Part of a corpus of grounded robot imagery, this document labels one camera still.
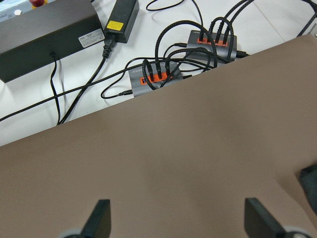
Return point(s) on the near orange USB hub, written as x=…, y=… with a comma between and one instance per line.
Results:
x=139, y=84

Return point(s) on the black power adapter yellow label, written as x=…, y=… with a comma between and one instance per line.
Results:
x=121, y=20

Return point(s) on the black control box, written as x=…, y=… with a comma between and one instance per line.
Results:
x=51, y=32

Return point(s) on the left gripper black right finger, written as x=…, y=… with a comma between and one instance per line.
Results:
x=258, y=221

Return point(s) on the black t-shirt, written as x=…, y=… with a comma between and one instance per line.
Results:
x=308, y=181

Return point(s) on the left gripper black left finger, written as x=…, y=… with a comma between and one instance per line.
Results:
x=98, y=223

